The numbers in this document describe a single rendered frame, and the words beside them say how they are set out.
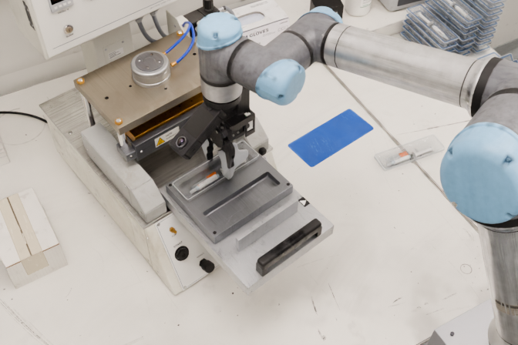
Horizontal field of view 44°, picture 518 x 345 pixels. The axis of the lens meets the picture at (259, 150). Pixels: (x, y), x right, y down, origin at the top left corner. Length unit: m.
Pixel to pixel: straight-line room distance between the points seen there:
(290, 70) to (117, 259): 0.70
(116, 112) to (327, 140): 0.64
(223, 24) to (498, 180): 0.50
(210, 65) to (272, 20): 0.84
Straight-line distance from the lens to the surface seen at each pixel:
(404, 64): 1.01
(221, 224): 1.23
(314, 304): 1.42
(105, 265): 1.50
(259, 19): 1.90
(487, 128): 0.84
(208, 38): 1.04
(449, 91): 0.99
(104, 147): 1.38
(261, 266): 1.17
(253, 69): 1.02
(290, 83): 1.01
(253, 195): 1.29
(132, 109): 1.29
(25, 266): 1.47
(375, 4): 2.12
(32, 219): 1.51
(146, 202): 1.30
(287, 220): 1.27
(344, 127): 1.75
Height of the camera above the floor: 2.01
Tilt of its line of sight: 49 degrees down
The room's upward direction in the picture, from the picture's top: 1 degrees clockwise
